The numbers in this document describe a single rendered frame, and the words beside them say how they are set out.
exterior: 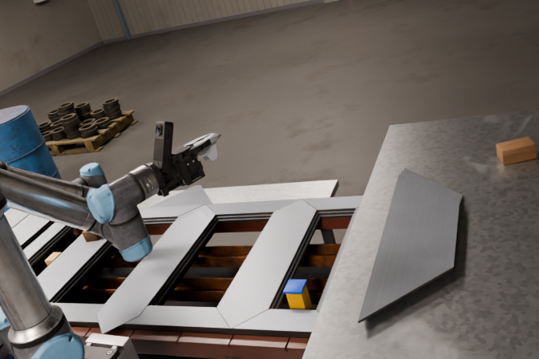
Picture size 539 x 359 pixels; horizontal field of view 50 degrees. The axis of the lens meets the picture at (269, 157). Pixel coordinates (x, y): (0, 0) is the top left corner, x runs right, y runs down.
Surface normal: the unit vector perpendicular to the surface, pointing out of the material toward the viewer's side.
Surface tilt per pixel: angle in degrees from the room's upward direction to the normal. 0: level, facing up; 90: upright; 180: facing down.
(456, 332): 0
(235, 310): 0
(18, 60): 90
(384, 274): 0
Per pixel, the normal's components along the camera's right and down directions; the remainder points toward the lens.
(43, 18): 0.89, -0.06
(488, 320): -0.25, -0.88
